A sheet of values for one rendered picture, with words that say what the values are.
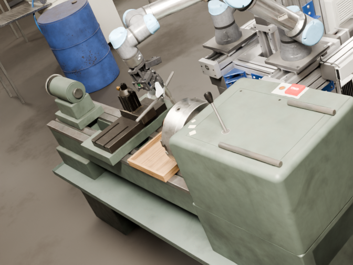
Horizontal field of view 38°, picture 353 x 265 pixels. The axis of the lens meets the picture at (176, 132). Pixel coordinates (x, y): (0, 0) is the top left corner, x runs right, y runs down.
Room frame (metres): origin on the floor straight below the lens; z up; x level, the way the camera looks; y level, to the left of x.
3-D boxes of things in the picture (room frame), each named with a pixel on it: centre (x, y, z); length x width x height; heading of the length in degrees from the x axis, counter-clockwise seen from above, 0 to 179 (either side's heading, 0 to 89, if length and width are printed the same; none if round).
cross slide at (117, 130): (2.50, 0.23, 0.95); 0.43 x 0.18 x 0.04; 121
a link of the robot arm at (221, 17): (2.59, -0.48, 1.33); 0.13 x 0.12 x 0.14; 136
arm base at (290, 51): (2.13, -0.68, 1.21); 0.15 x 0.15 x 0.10
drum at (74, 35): (5.40, 0.61, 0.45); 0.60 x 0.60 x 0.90
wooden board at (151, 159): (2.20, 0.06, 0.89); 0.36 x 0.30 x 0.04; 121
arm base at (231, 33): (2.58, -0.47, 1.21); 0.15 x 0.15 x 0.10
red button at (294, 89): (1.69, -0.50, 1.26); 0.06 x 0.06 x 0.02; 31
